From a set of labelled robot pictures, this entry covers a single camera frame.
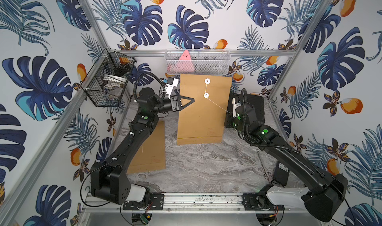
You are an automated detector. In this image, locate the brown kraft file bag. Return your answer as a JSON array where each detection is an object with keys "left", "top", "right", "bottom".
[
  {"left": 177, "top": 74, "right": 231, "bottom": 145},
  {"left": 127, "top": 121, "right": 166, "bottom": 174}
]

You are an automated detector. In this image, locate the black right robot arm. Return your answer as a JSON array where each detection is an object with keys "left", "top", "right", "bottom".
[{"left": 225, "top": 89, "right": 348, "bottom": 223}]

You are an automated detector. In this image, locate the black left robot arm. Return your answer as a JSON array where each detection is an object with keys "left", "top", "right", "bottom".
[{"left": 89, "top": 72, "right": 195, "bottom": 206}]

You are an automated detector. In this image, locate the black plastic tool case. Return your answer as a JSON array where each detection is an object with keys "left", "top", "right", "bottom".
[{"left": 224, "top": 91, "right": 265, "bottom": 128}]

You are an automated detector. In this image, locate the pink triangle item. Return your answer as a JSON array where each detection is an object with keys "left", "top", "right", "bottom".
[{"left": 171, "top": 50, "right": 195, "bottom": 74}]

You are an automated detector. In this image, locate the black power adapter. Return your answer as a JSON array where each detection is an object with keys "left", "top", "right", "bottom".
[{"left": 272, "top": 161, "right": 290, "bottom": 187}]

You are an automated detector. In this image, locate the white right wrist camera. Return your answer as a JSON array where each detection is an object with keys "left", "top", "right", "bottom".
[{"left": 232, "top": 97, "right": 244, "bottom": 118}]

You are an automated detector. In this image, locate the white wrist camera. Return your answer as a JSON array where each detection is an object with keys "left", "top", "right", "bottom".
[
  {"left": 163, "top": 77, "right": 179, "bottom": 99},
  {"left": 232, "top": 97, "right": 244, "bottom": 118}
]

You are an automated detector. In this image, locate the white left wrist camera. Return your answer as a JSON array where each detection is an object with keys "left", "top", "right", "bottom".
[{"left": 163, "top": 77, "right": 179, "bottom": 99}]

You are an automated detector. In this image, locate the black wire basket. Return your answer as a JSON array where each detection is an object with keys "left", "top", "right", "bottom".
[{"left": 81, "top": 49, "right": 137, "bottom": 108}]

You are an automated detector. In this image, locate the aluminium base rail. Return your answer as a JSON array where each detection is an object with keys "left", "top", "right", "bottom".
[{"left": 83, "top": 193, "right": 308, "bottom": 214}]

